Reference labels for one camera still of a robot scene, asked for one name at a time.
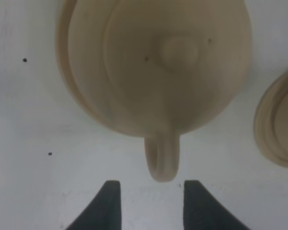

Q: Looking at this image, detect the beige teacup far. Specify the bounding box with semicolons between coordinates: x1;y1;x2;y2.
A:
254;71;288;168

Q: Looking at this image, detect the beige teapot with lid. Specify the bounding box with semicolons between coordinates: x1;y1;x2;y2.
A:
68;0;252;182

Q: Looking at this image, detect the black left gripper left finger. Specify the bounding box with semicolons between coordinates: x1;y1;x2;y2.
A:
67;180;122;230

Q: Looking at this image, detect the round beige teapot saucer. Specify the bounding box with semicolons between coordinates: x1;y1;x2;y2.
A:
55;0;115;130

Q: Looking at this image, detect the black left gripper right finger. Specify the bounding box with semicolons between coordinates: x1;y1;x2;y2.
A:
183;180;248;230

